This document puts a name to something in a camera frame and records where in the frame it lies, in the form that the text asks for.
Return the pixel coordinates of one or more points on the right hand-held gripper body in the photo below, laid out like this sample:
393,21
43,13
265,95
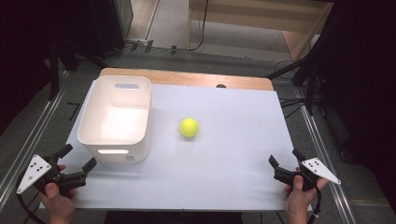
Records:
319,169

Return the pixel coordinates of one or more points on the yellow tennis ball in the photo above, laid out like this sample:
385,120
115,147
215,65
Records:
189,127

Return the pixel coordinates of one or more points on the person's left hand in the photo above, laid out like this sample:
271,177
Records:
59,207

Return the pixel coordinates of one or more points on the person's right hand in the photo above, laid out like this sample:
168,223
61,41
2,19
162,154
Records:
297,202

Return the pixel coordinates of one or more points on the black tripod stand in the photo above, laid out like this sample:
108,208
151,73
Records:
306,81

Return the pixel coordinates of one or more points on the light wooden shelf unit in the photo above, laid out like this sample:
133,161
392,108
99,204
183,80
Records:
249,18

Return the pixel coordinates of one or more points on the white plastic storage bin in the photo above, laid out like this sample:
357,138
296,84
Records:
118,124

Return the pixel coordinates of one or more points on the metal floor rail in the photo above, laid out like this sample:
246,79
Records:
28,146
323,161

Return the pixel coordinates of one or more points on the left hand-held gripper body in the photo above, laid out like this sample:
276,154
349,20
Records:
34,171

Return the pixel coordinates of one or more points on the small dark round object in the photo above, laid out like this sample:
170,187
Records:
221,86

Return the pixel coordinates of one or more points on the dark cabinet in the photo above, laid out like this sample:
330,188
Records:
109,25

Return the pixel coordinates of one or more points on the white table cover sheet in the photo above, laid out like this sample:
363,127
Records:
233,161

